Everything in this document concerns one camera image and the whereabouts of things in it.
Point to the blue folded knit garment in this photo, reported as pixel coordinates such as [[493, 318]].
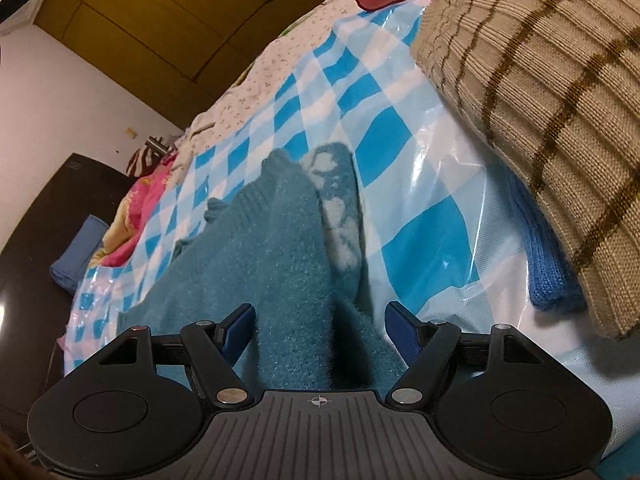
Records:
[[552, 283]]

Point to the brown wooden wardrobe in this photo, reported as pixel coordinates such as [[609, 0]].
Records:
[[177, 56]]

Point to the teal knit sweater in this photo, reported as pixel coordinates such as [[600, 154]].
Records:
[[289, 245]]

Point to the red white striped cloth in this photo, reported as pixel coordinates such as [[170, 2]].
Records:
[[143, 162]]

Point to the floral white bed sheet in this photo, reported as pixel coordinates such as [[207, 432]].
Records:
[[259, 82]]

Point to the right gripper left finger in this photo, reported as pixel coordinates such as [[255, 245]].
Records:
[[213, 350]]

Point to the dark wooden headboard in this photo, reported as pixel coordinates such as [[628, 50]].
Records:
[[36, 310]]

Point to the beige brown striped folded sweater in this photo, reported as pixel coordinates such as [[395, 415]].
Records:
[[552, 87]]

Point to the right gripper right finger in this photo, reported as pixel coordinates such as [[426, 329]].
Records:
[[427, 348]]

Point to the blue pillow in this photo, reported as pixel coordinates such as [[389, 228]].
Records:
[[69, 270]]

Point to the pink yellow floral quilt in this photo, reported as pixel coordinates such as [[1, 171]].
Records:
[[133, 213]]

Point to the blue white checkered plastic sheet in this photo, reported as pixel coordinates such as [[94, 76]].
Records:
[[440, 233]]

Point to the metal thermos bottle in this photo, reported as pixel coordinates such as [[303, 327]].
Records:
[[156, 146]]

